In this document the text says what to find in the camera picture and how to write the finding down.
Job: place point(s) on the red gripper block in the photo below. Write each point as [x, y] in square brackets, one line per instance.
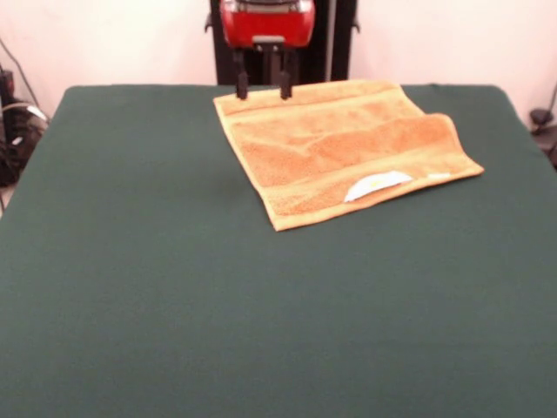
[270, 26]

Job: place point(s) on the orange-tan terry towel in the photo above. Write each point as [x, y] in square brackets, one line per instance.
[348, 148]

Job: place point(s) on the dark green table cloth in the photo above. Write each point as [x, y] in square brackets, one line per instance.
[174, 305]

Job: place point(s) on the black plug adapter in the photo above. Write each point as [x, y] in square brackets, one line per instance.
[539, 116]

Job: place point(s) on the black wall plug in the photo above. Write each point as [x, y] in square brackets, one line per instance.
[6, 82]

